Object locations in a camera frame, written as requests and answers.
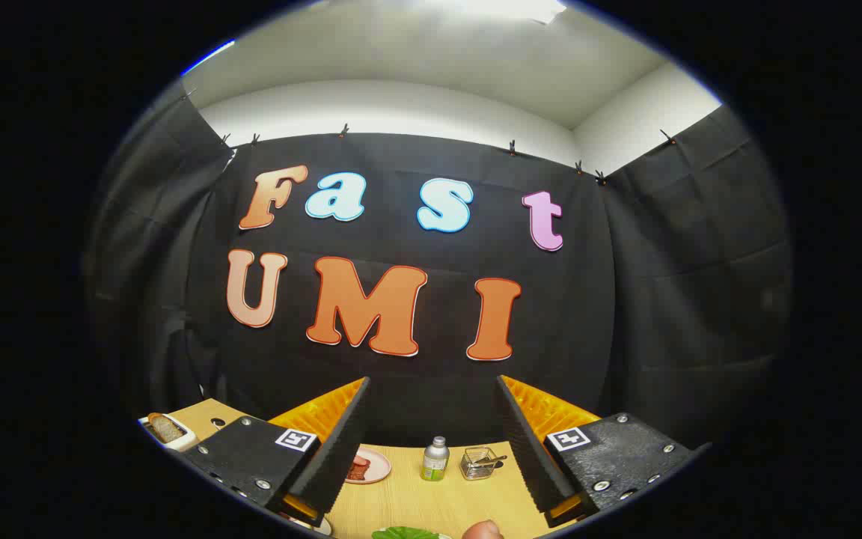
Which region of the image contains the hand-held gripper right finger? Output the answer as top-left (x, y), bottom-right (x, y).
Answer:
top-left (495, 374), bottom-right (712, 529)

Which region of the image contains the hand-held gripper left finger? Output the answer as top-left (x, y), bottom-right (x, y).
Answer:
top-left (183, 377), bottom-right (370, 527)

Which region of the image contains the green lettuce leaf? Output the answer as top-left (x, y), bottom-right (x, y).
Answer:
top-left (371, 526), bottom-right (447, 539)

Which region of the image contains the toasted bread slice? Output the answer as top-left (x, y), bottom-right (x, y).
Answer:
top-left (148, 413), bottom-right (183, 443)

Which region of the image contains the pink plate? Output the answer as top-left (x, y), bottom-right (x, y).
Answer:
top-left (345, 447), bottom-right (392, 485)

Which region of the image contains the green label metal bottle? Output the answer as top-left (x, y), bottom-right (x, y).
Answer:
top-left (421, 436), bottom-right (450, 482)

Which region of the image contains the white toaster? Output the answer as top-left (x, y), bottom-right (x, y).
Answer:
top-left (139, 413), bottom-right (200, 452)

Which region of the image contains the wire basket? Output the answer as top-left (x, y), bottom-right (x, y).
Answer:
top-left (460, 447), bottom-right (499, 481)

